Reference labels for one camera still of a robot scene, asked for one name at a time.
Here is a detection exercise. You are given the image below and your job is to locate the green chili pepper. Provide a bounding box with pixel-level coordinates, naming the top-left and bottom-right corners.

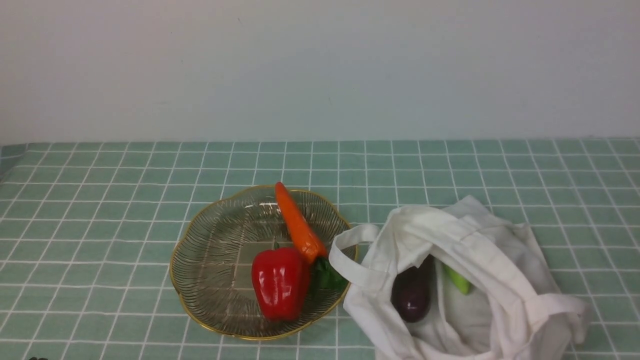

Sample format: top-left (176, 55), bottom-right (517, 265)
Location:
top-left (442, 263), bottom-right (473, 296)

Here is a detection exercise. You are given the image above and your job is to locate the red bell pepper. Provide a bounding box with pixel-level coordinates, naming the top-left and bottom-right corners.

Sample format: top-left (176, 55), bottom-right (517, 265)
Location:
top-left (251, 247), bottom-right (311, 322)

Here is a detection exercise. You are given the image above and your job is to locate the orange carrot with greens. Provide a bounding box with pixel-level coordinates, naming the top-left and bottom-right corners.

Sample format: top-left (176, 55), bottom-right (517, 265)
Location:
top-left (274, 182), bottom-right (348, 297)

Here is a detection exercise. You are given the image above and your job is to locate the white cloth tote bag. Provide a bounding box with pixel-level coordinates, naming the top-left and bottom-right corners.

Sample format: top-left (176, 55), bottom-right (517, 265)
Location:
top-left (329, 196), bottom-right (591, 360)

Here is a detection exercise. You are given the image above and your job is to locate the green checkered tablecloth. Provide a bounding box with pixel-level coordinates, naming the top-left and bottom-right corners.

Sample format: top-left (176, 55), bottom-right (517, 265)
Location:
top-left (0, 138), bottom-right (640, 360)

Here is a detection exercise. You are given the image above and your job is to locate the gold-rimmed glass bowl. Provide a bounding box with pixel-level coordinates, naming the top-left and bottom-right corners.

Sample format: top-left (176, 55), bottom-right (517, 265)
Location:
top-left (169, 184), bottom-right (349, 341)

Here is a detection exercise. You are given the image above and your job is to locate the purple eggplant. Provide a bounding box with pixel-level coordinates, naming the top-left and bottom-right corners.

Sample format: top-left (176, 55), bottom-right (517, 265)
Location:
top-left (390, 255), bottom-right (435, 323)

